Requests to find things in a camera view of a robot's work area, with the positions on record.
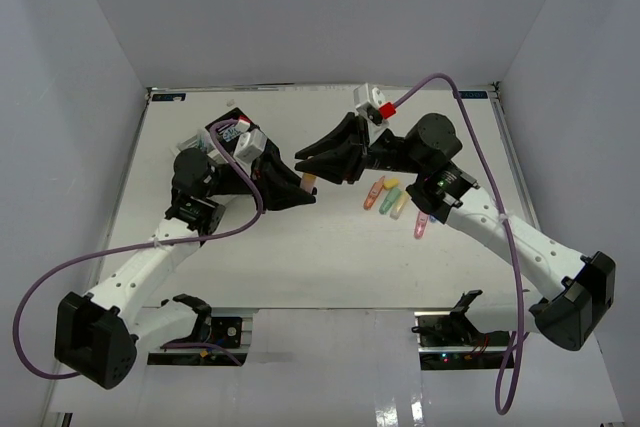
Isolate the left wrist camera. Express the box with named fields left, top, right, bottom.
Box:
left=233, top=116, right=268, bottom=164

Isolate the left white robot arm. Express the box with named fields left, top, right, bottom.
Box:
left=54, top=142, right=316, bottom=389

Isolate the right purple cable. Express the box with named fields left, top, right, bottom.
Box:
left=392, top=74, right=531, bottom=416

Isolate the yellow highlighter cap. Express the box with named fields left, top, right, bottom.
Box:
left=383, top=178, right=399, bottom=190

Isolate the blue gel pen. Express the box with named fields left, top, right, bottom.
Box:
left=197, top=129, right=211, bottom=153

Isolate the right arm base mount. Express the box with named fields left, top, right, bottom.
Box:
left=411, top=314, right=510, bottom=371

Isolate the white slotted pen holder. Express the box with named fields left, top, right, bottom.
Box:
left=172, top=129, right=215, bottom=156

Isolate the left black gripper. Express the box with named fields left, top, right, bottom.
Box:
left=205, top=145, right=317, bottom=214

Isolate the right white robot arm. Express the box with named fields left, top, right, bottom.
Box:
left=295, top=113, right=616, bottom=351

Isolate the orange highlighter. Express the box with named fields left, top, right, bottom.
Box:
left=363, top=176, right=386, bottom=210

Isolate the black mesh pen holder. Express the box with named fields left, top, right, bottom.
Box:
left=204, top=107, right=259, bottom=151

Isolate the pale yellow highlighter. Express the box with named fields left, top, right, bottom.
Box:
left=390, top=191, right=410, bottom=220

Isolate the green highlighter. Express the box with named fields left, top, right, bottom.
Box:
left=379, top=186, right=402, bottom=215

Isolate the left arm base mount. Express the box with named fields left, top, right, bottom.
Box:
left=147, top=316, right=250, bottom=367

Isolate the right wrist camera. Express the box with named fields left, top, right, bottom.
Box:
left=353, top=83, right=397, bottom=126

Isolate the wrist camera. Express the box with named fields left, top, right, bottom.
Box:
left=353, top=83, right=397, bottom=126
left=233, top=116, right=268, bottom=164

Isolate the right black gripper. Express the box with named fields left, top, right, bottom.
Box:
left=294, top=115, right=426, bottom=187

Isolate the pink orange-tip highlighter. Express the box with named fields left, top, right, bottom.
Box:
left=300, top=173, right=317, bottom=194

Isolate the purple cable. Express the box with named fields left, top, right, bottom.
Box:
left=12, top=119, right=266, bottom=379
left=392, top=74, right=531, bottom=416

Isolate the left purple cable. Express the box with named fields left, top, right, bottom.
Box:
left=12, top=119, right=266, bottom=379

